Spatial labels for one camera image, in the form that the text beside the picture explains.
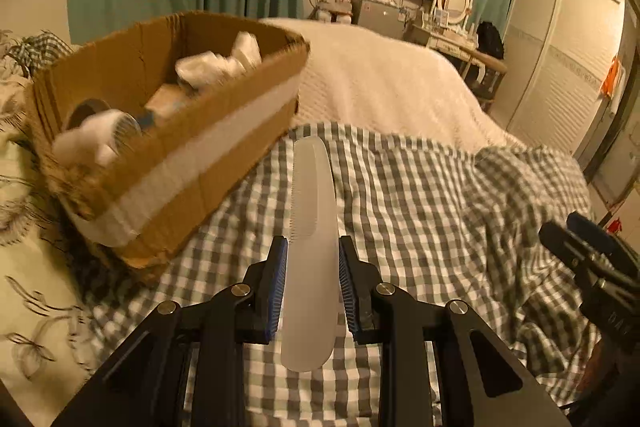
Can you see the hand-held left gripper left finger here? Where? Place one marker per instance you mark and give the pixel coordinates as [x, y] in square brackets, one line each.
[277, 287]

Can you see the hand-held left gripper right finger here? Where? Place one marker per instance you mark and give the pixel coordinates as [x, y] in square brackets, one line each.
[350, 292]

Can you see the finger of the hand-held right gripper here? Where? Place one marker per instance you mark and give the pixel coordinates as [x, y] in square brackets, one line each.
[597, 239]
[565, 252]

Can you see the white translucent comb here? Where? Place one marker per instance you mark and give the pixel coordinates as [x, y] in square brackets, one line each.
[312, 232]

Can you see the brown cardboard box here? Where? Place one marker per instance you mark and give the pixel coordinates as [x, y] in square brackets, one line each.
[210, 167]

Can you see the white plastic bag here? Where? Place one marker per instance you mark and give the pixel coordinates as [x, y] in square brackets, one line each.
[210, 67]

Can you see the white tape roll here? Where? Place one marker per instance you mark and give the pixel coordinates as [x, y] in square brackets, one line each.
[75, 114]

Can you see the person's right forearm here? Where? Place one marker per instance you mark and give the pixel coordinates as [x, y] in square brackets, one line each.
[602, 372]

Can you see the grey checkered blanket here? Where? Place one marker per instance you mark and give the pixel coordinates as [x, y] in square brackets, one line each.
[425, 217]

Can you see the orange hanging cloth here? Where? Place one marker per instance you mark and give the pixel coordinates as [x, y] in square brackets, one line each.
[610, 79]

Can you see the white louvered wardrobe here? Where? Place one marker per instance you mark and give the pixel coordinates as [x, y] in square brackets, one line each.
[560, 67]

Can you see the white bedspread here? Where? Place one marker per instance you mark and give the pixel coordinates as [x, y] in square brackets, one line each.
[380, 82]

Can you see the black backpack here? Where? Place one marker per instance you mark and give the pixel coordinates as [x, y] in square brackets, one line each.
[490, 39]

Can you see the floral patterned duvet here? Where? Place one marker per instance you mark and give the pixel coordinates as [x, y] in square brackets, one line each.
[40, 267]

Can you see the white dressing table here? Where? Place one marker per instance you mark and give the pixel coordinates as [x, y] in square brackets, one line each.
[450, 42]

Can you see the white crumpled paper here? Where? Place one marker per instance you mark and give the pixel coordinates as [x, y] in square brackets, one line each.
[80, 144]

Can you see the white floor appliance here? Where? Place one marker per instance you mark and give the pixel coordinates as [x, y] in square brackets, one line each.
[332, 14]

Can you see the grey cabinet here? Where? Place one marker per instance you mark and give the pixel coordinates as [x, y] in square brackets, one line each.
[380, 14]

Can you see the checkered pillow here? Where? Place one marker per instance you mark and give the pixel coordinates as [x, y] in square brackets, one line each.
[40, 49]

